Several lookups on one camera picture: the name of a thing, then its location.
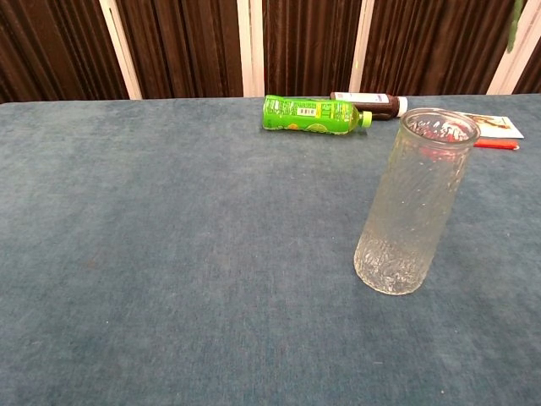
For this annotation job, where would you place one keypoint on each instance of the pink artificial flower bouquet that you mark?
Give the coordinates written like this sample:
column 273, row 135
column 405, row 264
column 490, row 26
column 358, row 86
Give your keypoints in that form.
column 514, row 29

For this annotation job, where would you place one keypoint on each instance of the clear textured glass vase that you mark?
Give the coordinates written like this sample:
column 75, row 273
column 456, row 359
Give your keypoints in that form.
column 401, row 220

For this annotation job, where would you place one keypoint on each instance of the green plastic drink bottle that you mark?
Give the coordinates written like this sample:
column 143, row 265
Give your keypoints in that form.
column 304, row 116

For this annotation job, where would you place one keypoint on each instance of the blue velvet tablecloth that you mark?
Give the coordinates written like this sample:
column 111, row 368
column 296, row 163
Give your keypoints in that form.
column 169, row 254

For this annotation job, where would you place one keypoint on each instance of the dark brown drink bottle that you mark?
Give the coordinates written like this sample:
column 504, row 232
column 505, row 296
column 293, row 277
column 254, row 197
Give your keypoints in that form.
column 378, row 108

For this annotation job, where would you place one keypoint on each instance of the dark brown curtain panel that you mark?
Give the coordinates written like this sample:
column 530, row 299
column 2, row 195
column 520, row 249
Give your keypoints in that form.
column 50, row 46
column 530, row 76
column 310, row 46
column 186, row 46
column 435, row 46

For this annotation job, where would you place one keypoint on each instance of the red plastic stick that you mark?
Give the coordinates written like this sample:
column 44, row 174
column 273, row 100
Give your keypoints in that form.
column 498, row 145

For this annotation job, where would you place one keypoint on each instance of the white printed card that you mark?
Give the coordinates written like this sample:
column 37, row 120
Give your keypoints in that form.
column 503, row 127

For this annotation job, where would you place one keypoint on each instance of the white frame post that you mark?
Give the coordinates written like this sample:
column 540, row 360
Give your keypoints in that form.
column 361, row 46
column 120, row 51
column 507, row 72
column 250, row 46

